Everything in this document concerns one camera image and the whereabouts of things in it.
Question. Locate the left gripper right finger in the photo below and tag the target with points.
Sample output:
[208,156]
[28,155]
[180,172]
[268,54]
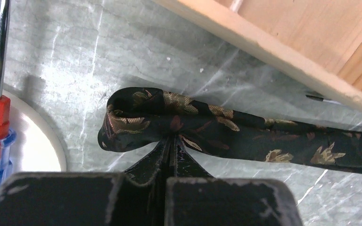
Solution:
[194,198]

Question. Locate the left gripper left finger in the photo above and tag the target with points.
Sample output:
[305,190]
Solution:
[133,197]

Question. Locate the black gold patterned tie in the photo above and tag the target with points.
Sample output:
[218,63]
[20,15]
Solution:
[136,117]

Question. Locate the white tape roll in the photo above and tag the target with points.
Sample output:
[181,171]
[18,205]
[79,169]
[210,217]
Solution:
[37,147]

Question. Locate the lower black yellow screwdriver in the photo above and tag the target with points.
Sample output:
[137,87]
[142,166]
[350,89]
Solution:
[322,99]

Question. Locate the wooden compartment tray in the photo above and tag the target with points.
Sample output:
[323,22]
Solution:
[316,42]

